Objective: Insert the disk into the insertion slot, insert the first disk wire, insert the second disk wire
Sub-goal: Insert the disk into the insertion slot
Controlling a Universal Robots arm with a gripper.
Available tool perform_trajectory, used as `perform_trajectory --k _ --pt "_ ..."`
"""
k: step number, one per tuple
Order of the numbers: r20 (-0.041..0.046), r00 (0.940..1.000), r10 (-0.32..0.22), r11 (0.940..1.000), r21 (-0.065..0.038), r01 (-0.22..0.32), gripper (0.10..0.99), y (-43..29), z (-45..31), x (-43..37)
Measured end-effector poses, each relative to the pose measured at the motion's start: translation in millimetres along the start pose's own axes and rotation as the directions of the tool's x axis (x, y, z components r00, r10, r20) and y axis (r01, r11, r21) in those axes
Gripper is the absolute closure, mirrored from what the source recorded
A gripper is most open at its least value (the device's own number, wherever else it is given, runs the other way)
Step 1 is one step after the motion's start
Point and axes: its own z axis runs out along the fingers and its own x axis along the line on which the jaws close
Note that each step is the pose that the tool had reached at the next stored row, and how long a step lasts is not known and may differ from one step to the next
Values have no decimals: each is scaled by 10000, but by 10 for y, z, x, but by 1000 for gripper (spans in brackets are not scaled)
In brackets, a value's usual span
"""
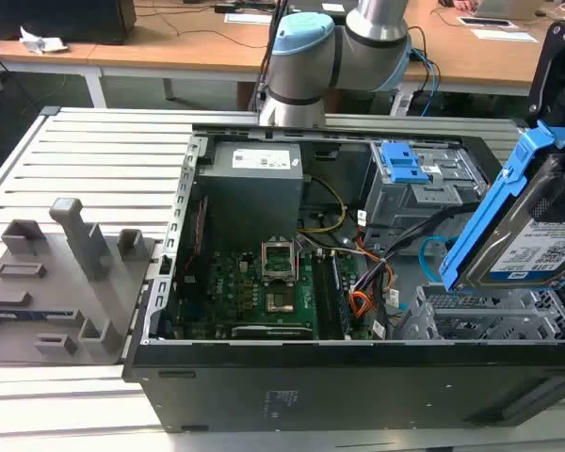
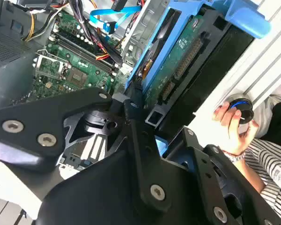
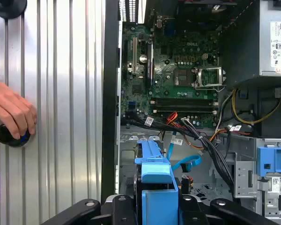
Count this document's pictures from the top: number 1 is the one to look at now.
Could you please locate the hard disk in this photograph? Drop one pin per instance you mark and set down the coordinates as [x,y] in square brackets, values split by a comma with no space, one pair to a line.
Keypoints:
[522,235]

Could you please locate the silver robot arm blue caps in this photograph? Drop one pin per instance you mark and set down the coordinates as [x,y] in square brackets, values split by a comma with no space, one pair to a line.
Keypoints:
[301,70]

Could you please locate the metal disk bay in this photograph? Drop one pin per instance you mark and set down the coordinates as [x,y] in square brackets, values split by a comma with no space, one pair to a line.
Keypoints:
[452,325]

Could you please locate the black RAM slot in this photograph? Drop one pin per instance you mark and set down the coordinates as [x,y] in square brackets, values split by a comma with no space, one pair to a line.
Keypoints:
[334,292]
[326,292]
[319,292]
[341,292]

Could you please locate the white paper sheet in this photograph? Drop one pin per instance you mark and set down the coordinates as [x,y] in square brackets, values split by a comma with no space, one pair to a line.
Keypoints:
[247,18]
[504,36]

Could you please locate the blue drive cage latch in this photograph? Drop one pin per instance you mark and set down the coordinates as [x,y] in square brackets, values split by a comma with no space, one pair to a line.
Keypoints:
[400,162]

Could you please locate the grey drive cage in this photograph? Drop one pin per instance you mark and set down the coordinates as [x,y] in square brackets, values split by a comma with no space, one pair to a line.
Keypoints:
[405,207]

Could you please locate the grey power supply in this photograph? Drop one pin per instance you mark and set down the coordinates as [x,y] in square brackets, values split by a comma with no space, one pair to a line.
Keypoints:
[249,198]

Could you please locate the CPU socket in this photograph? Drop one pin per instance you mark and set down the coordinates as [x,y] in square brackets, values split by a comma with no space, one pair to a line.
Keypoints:
[280,301]

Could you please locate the wooden desk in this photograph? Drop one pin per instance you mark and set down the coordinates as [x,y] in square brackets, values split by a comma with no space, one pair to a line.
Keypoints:
[28,56]
[193,52]

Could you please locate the black graphics card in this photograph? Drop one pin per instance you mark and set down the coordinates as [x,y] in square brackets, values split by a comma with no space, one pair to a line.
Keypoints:
[273,332]

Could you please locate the green motherboard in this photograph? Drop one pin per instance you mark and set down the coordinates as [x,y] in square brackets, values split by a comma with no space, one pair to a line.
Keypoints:
[235,292]

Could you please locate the black PC case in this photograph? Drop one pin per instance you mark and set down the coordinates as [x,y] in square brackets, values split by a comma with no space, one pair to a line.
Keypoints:
[311,391]

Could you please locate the black box on desk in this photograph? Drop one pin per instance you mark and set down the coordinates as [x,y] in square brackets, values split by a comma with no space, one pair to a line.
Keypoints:
[52,19]

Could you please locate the crumpled white paper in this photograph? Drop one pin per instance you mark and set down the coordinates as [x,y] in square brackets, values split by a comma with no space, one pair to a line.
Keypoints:
[42,43]

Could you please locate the grey parts rack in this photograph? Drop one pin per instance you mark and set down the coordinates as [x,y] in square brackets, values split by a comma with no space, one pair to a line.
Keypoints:
[75,306]

